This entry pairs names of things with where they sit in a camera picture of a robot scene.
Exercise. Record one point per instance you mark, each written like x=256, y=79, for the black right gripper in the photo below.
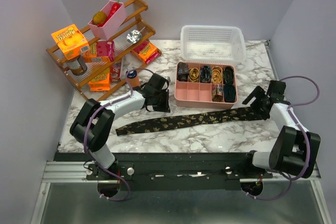
x=259, y=93

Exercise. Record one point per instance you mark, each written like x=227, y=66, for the dark teal rolled tie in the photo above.
x=229, y=93

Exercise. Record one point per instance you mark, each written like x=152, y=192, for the white perforated plastic basket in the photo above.
x=213, y=44

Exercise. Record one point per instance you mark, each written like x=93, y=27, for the pink divided organizer box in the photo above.
x=199, y=95

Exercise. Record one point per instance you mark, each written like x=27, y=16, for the dark glass jar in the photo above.
x=77, y=65

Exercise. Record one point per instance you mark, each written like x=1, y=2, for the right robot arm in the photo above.
x=295, y=149

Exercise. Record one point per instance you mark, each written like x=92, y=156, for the orange Scrub Daddy box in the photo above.
x=71, y=41

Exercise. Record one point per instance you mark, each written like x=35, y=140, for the wooden tiered shelf rack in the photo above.
x=134, y=9

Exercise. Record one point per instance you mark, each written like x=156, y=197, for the black gold floral tie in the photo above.
x=185, y=121

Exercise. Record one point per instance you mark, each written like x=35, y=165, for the red chili pepper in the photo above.
x=113, y=10

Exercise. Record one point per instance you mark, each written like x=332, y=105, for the pink orange sponge box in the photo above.
x=100, y=51

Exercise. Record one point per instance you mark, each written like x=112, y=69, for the yellow rolled tie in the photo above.
x=217, y=74
x=194, y=74

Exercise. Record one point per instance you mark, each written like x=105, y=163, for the brown blue rolled tie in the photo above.
x=182, y=72

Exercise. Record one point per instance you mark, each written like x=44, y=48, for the brown round fruit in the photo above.
x=99, y=18

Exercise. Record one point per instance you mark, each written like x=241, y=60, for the red small carton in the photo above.
x=116, y=71

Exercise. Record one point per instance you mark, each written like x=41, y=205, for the black gold rolled tie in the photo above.
x=228, y=75

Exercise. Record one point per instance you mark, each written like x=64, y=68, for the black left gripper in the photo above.
x=165, y=107

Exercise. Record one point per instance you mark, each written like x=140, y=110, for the silver metal scoop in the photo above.
x=134, y=36

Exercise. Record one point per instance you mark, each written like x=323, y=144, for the aluminium rail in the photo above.
x=64, y=172

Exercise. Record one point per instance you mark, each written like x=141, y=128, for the colourful patterned rolled tie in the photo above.
x=217, y=92

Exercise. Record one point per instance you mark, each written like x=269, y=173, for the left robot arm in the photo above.
x=93, y=123

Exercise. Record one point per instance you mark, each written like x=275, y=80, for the dark blue rolled tie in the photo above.
x=205, y=74

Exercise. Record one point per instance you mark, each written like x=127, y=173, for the orange pink box right shelf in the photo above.
x=146, y=52

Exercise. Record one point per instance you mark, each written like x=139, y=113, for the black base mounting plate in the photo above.
x=178, y=171

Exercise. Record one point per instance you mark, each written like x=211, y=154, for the orange box bottom shelf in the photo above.
x=100, y=82

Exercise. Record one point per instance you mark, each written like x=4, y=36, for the orange pump bottle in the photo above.
x=133, y=78

